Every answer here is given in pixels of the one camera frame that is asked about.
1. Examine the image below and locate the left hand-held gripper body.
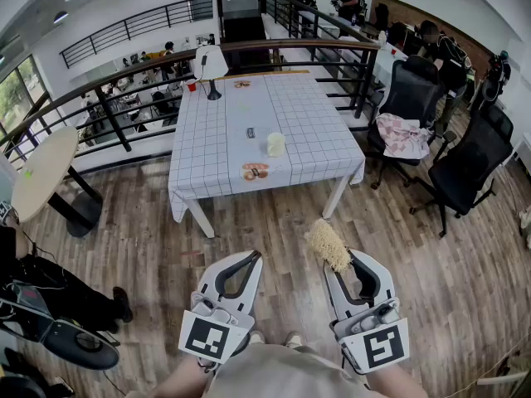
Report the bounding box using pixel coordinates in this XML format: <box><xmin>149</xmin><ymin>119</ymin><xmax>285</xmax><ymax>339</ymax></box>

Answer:
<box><xmin>178</xmin><ymin>290</ymin><xmax>256</xmax><ymax>364</ymax></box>

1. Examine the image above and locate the cream cup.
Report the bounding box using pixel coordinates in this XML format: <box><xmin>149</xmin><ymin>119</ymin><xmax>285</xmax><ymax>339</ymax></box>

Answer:
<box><xmin>266</xmin><ymin>132</ymin><xmax>286</xmax><ymax>158</ymax></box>

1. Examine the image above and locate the large glass window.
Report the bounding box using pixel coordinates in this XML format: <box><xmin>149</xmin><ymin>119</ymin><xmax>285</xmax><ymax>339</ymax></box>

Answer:
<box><xmin>0</xmin><ymin>54</ymin><xmax>53</xmax><ymax>140</ymax></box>

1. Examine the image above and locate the white table lamp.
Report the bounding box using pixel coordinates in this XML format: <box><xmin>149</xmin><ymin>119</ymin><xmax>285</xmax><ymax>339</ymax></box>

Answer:
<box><xmin>193</xmin><ymin>44</ymin><xmax>230</xmax><ymax>101</ymax></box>

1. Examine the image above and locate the round wooden side table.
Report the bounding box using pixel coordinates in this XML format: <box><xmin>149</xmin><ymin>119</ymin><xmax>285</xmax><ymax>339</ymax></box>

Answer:
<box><xmin>11</xmin><ymin>125</ymin><xmax>104</xmax><ymax>239</ymax></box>

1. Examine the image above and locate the white checked tablecloth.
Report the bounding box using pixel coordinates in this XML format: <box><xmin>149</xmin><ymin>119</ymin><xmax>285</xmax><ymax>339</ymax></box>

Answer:
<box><xmin>168</xmin><ymin>70</ymin><xmax>367</xmax><ymax>223</ymax></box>

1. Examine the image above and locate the black balcony railing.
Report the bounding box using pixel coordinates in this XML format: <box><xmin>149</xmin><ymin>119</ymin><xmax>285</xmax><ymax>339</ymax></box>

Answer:
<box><xmin>60</xmin><ymin>0</ymin><xmax>217</xmax><ymax>69</ymax></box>

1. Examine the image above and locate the person's left forearm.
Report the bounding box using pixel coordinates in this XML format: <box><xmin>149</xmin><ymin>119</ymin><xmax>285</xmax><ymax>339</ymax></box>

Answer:
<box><xmin>144</xmin><ymin>352</ymin><xmax>217</xmax><ymax>398</ymax></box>

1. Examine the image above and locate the black chair base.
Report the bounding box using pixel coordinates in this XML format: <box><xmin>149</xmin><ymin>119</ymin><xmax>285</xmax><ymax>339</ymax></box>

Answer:
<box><xmin>41</xmin><ymin>319</ymin><xmax>121</xmax><ymax>371</ymax></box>

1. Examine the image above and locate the dark curved metal railing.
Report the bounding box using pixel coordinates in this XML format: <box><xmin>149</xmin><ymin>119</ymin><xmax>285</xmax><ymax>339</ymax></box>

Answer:
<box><xmin>0</xmin><ymin>38</ymin><xmax>381</xmax><ymax>169</ymax></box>

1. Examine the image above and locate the person's beige shirt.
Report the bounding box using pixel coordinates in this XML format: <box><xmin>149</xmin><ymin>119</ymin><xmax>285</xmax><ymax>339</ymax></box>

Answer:
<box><xmin>207</xmin><ymin>342</ymin><xmax>368</xmax><ymax>398</ymax></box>

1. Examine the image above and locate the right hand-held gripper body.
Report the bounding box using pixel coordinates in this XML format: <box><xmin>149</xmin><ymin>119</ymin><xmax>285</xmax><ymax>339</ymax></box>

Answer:
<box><xmin>329</xmin><ymin>296</ymin><xmax>412</xmax><ymax>376</ymax></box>

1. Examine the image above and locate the black office chair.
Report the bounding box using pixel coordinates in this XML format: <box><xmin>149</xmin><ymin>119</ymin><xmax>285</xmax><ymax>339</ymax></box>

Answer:
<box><xmin>367</xmin><ymin>55</ymin><xmax>447</xmax><ymax>190</ymax></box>
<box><xmin>409</xmin><ymin>104</ymin><xmax>515</xmax><ymax>238</ymax></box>

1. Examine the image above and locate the person's right forearm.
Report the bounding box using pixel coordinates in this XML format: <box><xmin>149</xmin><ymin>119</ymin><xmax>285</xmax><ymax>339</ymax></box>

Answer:
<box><xmin>367</xmin><ymin>362</ymin><xmax>428</xmax><ymax>398</ymax></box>

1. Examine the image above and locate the black stair railing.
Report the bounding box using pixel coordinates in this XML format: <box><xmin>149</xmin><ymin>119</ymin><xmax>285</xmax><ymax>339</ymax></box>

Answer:
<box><xmin>259</xmin><ymin>0</ymin><xmax>379</xmax><ymax>57</ymax></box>

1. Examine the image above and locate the pink checked cloth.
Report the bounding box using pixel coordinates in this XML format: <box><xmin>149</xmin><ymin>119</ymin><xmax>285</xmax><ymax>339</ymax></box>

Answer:
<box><xmin>375</xmin><ymin>113</ymin><xmax>432</xmax><ymax>160</ymax></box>

